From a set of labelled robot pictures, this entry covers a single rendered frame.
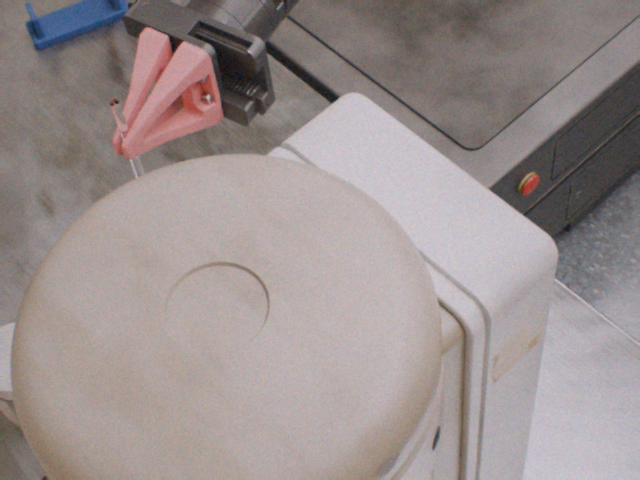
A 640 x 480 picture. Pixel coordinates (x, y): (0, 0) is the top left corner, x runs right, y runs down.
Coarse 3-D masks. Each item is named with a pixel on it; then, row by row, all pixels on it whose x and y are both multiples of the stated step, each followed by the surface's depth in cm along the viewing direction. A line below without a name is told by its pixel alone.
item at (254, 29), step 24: (168, 0) 78; (192, 0) 80; (216, 0) 79; (240, 0) 79; (264, 0) 80; (216, 24) 77; (240, 24) 78; (264, 24) 80; (216, 48) 77; (240, 48) 76; (264, 48) 76; (240, 72) 79; (264, 72) 78; (264, 96) 79
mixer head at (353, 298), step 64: (320, 128) 32; (384, 128) 31; (128, 192) 29; (192, 192) 29; (256, 192) 29; (320, 192) 29; (384, 192) 30; (448, 192) 30; (64, 256) 28; (128, 256) 28; (192, 256) 28; (256, 256) 28; (320, 256) 28; (384, 256) 28; (448, 256) 29; (512, 256) 29; (64, 320) 27; (128, 320) 27; (192, 320) 27; (256, 320) 27; (320, 320) 27; (384, 320) 27; (448, 320) 28; (512, 320) 30; (64, 384) 26; (128, 384) 26; (192, 384) 26; (256, 384) 26; (320, 384) 26; (384, 384) 26; (448, 384) 30; (512, 384) 33; (64, 448) 26; (128, 448) 25; (192, 448) 25; (256, 448) 25; (320, 448) 25; (384, 448) 25; (448, 448) 33; (512, 448) 38
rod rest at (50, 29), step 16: (96, 0) 119; (112, 0) 117; (32, 16) 115; (48, 16) 118; (64, 16) 118; (80, 16) 118; (96, 16) 118; (112, 16) 118; (32, 32) 117; (48, 32) 117; (64, 32) 117; (80, 32) 117
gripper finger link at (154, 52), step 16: (144, 32) 77; (144, 48) 77; (160, 48) 76; (144, 64) 76; (160, 64) 77; (144, 80) 76; (224, 80) 80; (240, 80) 80; (128, 96) 76; (144, 96) 77; (224, 96) 80; (240, 96) 79; (128, 112) 76; (176, 112) 81; (224, 112) 81; (240, 112) 79; (256, 112) 80; (128, 128) 76
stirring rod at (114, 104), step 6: (114, 102) 73; (114, 108) 73; (120, 108) 74; (114, 114) 74; (120, 114) 74; (120, 120) 74; (120, 126) 75; (126, 126) 75; (120, 132) 75; (126, 132) 75; (138, 156) 78; (132, 162) 78; (138, 162) 78; (138, 168) 78; (138, 174) 79
